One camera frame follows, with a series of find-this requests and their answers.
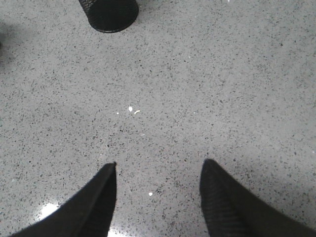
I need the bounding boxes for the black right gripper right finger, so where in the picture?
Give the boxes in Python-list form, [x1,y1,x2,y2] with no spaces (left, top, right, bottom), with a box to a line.
[199,159,316,237]

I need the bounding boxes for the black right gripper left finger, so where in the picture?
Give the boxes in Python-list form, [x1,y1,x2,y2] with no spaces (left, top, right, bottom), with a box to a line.
[12,162,117,237]

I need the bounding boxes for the black mesh pen bucket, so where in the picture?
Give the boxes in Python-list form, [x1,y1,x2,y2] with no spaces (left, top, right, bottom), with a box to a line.
[79,0,139,33]

